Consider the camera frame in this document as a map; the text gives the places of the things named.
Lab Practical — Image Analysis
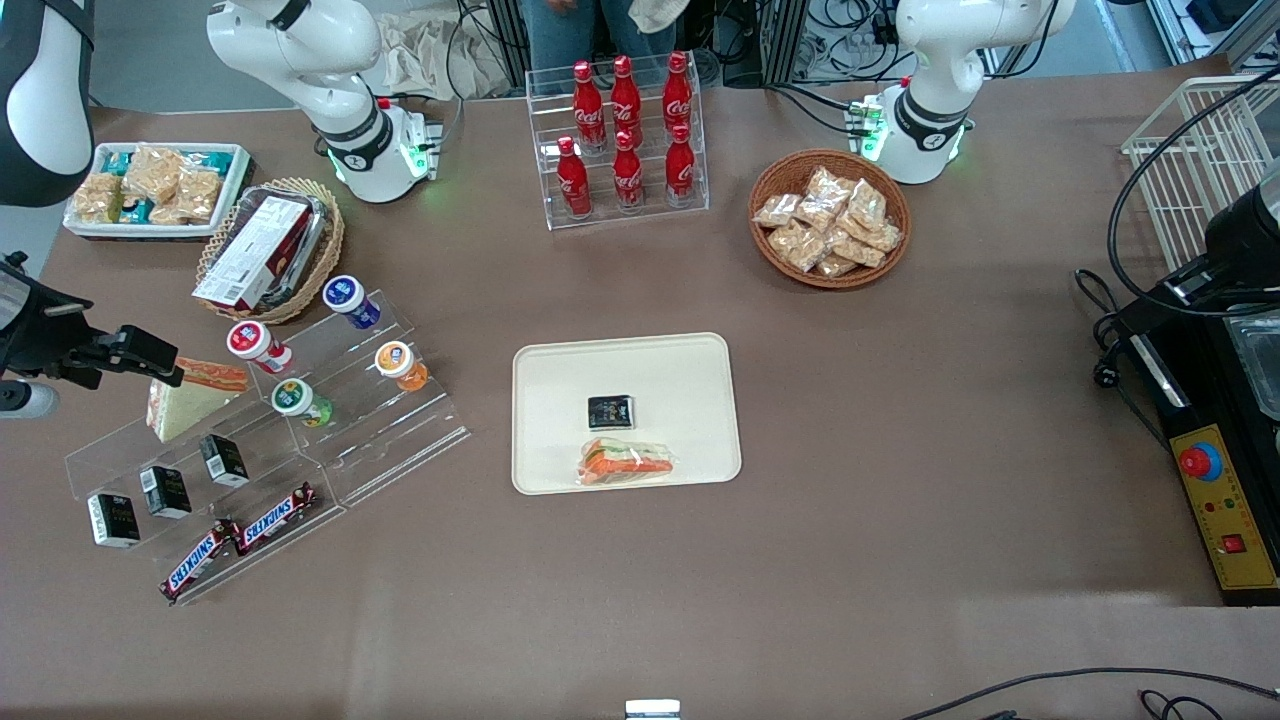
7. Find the green gum bottle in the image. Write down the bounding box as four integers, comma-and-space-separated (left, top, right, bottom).
271, 378, 335, 429

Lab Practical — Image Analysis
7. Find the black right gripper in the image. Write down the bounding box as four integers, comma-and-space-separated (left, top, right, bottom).
0, 255, 185, 391

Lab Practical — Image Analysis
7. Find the black sealing machine yellow panel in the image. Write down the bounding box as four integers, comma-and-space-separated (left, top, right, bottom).
1113, 298, 1280, 608

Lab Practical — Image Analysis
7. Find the black machine power cable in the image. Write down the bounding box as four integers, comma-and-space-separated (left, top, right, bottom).
1074, 267, 1177, 457

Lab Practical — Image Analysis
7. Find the cream plastic serving tray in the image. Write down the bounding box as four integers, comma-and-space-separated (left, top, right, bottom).
512, 332, 743, 497

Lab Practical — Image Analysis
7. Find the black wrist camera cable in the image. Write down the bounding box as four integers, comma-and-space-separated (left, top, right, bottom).
1105, 64, 1280, 321

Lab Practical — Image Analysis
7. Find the orange gum bottle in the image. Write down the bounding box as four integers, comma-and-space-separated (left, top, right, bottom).
374, 341, 430, 392

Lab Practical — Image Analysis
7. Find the clear acrylic stepped stand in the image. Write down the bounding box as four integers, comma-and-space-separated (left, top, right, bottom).
64, 392, 347, 608
250, 288, 473, 508

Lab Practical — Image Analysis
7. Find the black plastic food container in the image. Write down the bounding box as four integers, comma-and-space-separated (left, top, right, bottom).
232, 184, 333, 293

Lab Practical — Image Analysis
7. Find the person in blue jeans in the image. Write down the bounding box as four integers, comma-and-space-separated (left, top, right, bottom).
518, 0, 703, 86

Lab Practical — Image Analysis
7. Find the clear acrylic bottle rack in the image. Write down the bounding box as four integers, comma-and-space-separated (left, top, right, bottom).
526, 58, 711, 232

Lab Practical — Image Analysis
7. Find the red cola bottle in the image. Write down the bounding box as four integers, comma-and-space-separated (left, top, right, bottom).
661, 51, 695, 138
609, 55, 645, 148
555, 136, 594, 219
611, 129, 646, 212
664, 124, 698, 207
571, 60, 609, 153

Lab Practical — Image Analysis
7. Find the red gum bottle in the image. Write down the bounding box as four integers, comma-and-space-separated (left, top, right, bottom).
226, 320, 294, 375

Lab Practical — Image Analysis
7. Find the blue gum bottle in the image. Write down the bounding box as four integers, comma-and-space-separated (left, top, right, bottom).
322, 275, 382, 331

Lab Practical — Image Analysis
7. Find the Snickers chocolate bar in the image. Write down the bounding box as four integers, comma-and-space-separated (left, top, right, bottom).
159, 520, 241, 605
232, 482, 319, 557

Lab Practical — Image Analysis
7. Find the white cloth bag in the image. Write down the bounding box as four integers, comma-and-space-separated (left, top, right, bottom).
383, 12, 513, 101

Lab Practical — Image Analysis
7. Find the plastic wrapped triangle sandwich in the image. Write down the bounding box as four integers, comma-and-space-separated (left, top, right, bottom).
147, 357, 249, 444
578, 438, 675, 488

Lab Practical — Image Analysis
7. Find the white wire basket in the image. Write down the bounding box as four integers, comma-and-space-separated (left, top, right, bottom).
1121, 75, 1280, 273

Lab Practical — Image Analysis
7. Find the coiled black cable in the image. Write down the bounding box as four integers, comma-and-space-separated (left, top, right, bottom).
1138, 688, 1233, 720

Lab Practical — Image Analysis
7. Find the clear lidded steel container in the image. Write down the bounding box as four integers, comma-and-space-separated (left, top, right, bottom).
1224, 310, 1280, 423

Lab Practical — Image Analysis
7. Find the aluminium frame post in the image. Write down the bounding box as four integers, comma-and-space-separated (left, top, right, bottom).
758, 0, 833, 83

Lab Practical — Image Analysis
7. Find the clear rice cracker packet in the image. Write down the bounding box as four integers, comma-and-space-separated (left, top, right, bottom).
126, 145, 187, 203
174, 168, 224, 223
71, 172, 125, 225

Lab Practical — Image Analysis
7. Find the oval wicker basket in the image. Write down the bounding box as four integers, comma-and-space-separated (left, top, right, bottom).
196, 177, 347, 325

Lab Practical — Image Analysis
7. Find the round wicker basket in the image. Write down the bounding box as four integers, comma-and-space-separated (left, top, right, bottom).
749, 149, 912, 291

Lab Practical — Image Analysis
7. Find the long black cable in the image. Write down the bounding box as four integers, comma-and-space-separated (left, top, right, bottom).
898, 666, 1280, 720

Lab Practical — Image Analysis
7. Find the red and white box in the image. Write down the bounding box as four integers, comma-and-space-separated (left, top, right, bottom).
192, 194, 313, 314

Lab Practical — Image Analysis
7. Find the white plastic basket tray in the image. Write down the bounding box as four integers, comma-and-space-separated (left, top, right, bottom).
63, 142, 253, 242

